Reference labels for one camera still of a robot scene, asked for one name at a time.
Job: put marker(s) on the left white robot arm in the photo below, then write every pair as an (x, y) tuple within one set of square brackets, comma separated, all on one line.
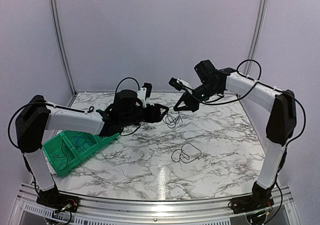
[(27, 125)]

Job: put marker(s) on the left aluminium frame post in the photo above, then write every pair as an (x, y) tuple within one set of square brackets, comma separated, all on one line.
[(61, 46)]

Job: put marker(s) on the front aluminium rail base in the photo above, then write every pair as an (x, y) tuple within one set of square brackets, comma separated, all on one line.
[(105, 211)]

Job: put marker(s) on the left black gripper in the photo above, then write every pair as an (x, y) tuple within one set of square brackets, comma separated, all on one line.
[(155, 110)]

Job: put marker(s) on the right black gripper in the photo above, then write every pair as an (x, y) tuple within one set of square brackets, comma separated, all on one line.
[(191, 105)]

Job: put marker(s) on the back aluminium frame rail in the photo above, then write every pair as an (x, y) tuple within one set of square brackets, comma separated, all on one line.
[(153, 91)]

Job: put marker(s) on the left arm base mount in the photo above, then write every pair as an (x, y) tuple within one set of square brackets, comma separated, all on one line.
[(60, 202)]

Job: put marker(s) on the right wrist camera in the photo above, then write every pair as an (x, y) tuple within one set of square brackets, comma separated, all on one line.
[(180, 84)]

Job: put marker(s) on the right aluminium frame post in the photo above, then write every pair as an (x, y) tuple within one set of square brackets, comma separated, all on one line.
[(261, 14)]

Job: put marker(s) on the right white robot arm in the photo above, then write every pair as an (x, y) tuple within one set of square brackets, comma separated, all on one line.
[(281, 105)]

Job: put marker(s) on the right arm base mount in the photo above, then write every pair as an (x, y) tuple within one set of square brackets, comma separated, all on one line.
[(245, 204)]

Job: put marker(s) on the green three-compartment plastic bin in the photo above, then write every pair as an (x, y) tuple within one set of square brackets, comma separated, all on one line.
[(69, 149)]

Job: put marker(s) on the aluminium frame post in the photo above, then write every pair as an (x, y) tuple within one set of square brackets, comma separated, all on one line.
[(261, 14), (61, 46)]

